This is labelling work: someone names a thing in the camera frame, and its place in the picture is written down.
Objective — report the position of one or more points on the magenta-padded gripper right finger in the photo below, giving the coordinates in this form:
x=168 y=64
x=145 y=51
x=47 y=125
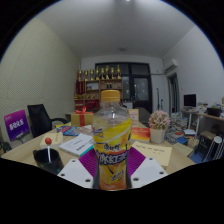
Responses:
x=149 y=170

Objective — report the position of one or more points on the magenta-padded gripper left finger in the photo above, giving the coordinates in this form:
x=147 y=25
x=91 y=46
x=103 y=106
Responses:
x=75 y=172

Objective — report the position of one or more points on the yellow labelled drink bottle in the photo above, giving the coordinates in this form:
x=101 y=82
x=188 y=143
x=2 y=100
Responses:
x=111 y=140

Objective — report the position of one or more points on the pale yellow envelope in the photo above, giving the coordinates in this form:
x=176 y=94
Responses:
x=153 y=153

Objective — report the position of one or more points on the teal book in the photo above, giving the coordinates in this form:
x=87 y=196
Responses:
x=86 y=152

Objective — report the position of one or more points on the white booklet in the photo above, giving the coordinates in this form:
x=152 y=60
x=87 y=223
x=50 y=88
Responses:
x=76 y=145

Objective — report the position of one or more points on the black mug with coloured dots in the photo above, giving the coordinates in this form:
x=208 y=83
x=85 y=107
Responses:
x=43 y=163

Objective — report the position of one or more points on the cream box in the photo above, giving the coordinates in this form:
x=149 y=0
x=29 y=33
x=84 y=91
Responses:
x=56 y=140

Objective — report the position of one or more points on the orange red booklet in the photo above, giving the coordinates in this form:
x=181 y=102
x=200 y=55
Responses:
x=140 y=134

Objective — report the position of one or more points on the red lollipop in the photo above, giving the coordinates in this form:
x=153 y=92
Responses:
x=48 y=141

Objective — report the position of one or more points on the blue colourful book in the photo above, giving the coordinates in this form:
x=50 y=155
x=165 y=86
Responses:
x=68 y=130

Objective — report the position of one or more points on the pink potted flower plant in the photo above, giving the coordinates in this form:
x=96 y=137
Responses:
x=159 y=121

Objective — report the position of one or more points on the yellow gift box red ribbon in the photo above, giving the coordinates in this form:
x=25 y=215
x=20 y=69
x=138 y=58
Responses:
x=81 y=118

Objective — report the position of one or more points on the white card stand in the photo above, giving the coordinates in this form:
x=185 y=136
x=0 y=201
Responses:
x=133 y=117

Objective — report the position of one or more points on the black office chair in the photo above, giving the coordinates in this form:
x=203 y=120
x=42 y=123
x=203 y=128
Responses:
x=40 y=120

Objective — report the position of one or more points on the purple sign board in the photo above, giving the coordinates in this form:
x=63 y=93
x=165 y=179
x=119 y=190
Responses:
x=16 y=125

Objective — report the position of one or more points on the computer monitor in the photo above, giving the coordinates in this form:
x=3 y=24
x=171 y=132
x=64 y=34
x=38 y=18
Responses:
x=190 y=100

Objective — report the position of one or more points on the wooden shelf unit with trophies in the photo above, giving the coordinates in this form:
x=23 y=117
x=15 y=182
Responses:
x=96 y=90

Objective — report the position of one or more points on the white air conditioner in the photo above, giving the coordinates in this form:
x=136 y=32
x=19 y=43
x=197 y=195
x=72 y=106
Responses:
x=170 y=65

